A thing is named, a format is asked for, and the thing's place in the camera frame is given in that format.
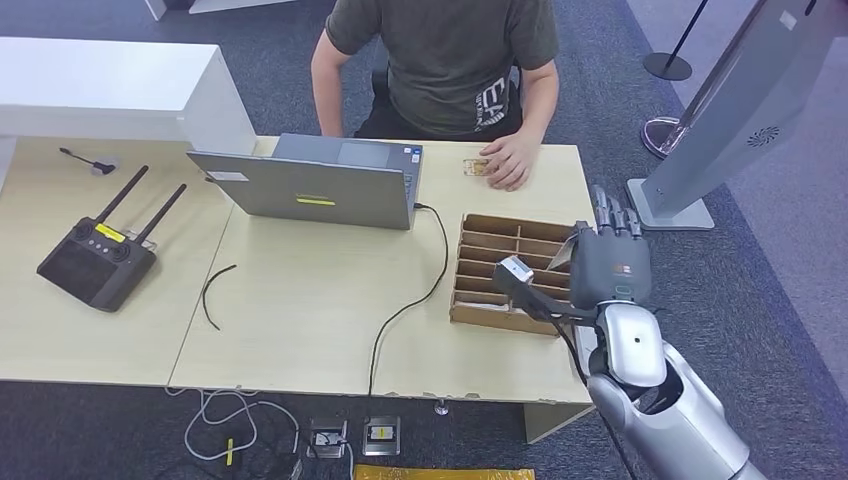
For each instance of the black gooseneck desk microphone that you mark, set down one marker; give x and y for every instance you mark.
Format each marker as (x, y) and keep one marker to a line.
(99, 167)

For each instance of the chrome stanchion base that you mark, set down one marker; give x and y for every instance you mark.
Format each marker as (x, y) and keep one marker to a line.
(658, 136)

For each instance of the black remote controller with antennas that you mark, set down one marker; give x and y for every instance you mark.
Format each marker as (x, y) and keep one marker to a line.
(93, 266)

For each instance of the person's left hand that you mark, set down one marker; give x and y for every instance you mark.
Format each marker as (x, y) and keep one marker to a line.
(513, 162)

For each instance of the white counter block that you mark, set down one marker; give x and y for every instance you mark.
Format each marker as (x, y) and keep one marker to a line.
(99, 83)

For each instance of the person's left forearm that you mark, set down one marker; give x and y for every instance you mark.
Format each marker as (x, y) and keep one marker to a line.
(538, 99)

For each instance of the grey kiosk stand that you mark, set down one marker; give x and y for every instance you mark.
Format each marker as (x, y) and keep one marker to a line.
(745, 99)

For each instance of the grey laptop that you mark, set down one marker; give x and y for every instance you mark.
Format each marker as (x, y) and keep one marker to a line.
(311, 189)

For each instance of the white furniture base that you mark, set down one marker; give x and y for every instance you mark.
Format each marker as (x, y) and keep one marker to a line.
(225, 5)

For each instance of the wooden card organizer box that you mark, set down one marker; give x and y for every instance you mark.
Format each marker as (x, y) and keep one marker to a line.
(490, 319)

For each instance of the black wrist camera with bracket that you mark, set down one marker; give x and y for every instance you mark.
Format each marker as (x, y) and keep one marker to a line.
(520, 285)

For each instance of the floor socket box yellow label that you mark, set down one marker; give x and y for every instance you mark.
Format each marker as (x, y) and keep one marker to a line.
(381, 435)

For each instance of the desk leg panel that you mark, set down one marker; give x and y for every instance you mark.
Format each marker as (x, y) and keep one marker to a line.
(546, 418)

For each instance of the ID card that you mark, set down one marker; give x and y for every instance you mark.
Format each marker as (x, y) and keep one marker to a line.
(472, 167)

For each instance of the metal desk foot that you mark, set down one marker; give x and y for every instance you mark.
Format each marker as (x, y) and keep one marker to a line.
(441, 407)

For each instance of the person's right forearm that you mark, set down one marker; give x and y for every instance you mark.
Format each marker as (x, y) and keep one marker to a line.
(328, 99)

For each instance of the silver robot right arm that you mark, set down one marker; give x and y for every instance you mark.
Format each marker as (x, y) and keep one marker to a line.
(669, 411)

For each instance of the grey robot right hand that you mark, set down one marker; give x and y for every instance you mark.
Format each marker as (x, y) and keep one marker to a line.
(609, 268)

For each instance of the yellow plastic bag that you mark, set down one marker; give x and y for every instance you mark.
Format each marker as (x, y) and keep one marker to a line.
(444, 473)

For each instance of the floor socket box with plug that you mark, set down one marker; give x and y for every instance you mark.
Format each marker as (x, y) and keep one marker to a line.
(328, 437)

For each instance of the black stanchion pole with base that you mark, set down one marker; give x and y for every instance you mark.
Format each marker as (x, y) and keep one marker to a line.
(668, 66)

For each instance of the white room key card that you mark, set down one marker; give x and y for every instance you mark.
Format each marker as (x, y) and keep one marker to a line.
(562, 255)
(477, 303)

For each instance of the person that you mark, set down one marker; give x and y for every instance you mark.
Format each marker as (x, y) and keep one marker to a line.
(450, 60)

